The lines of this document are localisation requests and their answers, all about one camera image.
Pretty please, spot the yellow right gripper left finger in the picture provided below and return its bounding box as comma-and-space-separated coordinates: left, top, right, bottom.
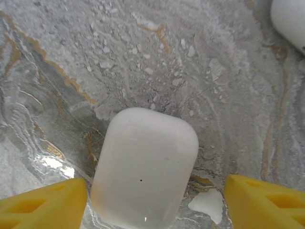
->
0, 177, 88, 229

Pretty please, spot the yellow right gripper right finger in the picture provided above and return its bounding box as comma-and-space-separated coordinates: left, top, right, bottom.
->
224, 174, 305, 229

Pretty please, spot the white earbud charging case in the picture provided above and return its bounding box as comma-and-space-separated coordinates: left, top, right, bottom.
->
90, 106, 200, 229
270, 0, 305, 56

